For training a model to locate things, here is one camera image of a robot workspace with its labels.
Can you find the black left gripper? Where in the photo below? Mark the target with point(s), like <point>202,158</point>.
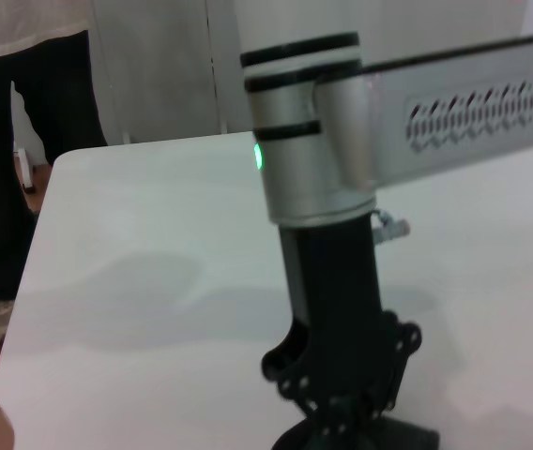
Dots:
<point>337,304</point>

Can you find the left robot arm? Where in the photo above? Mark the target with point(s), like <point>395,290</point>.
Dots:
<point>294,178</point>

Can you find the white caster leg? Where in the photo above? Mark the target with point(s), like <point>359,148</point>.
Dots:
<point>26,169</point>

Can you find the left wrist camera housing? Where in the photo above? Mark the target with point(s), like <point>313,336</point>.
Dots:
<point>435,117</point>

